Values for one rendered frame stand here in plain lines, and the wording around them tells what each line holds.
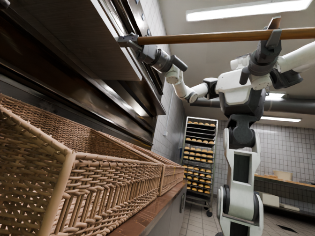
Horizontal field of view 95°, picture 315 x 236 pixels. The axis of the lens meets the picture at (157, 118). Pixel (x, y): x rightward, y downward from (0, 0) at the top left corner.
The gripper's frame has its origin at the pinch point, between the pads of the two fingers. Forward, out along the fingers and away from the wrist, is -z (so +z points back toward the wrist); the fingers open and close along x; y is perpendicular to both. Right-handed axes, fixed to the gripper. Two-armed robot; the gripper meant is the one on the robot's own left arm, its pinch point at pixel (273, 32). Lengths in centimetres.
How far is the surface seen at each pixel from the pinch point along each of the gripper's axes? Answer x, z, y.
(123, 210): 59, -8, 35
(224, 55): -139, 172, 15
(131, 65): 2, 6, 57
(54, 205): 53, -30, 31
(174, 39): 1.4, -4.7, 31.4
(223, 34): 1.1, -3.0, 14.5
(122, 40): 1, -8, 53
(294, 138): -96, 527, -198
